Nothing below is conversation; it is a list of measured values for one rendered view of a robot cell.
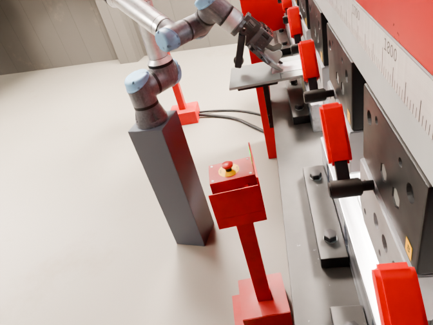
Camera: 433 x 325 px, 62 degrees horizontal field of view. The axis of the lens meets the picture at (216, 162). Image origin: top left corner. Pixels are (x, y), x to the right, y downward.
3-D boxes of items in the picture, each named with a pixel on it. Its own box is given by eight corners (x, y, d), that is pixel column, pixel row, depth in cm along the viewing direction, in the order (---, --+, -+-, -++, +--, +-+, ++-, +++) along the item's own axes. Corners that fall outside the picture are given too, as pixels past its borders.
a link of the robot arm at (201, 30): (174, 29, 126) (185, 11, 116) (197, 18, 131) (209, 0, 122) (187, 48, 127) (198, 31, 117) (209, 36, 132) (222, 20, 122)
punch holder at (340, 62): (329, 124, 59) (323, 22, 49) (384, 115, 57) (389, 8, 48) (350, 183, 47) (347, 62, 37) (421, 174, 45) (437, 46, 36)
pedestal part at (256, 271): (256, 289, 158) (230, 200, 127) (269, 287, 157) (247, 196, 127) (258, 302, 153) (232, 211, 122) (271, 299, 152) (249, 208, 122)
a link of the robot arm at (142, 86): (127, 105, 163) (116, 78, 155) (151, 92, 169) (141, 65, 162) (142, 110, 155) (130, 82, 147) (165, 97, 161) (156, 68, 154)
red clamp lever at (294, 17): (284, 6, 68) (291, 51, 66) (306, 1, 68) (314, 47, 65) (284, 11, 70) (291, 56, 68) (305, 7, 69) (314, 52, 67)
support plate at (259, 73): (231, 70, 137) (230, 68, 136) (301, 57, 132) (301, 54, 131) (229, 90, 122) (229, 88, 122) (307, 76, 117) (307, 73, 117)
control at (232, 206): (216, 191, 134) (203, 151, 123) (258, 182, 132) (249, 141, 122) (219, 229, 117) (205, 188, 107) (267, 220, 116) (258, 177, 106)
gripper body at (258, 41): (275, 39, 116) (246, 15, 113) (258, 59, 121) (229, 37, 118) (275, 32, 122) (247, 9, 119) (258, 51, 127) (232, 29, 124)
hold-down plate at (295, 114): (286, 86, 141) (285, 79, 140) (299, 84, 140) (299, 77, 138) (293, 125, 117) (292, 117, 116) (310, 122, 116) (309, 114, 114)
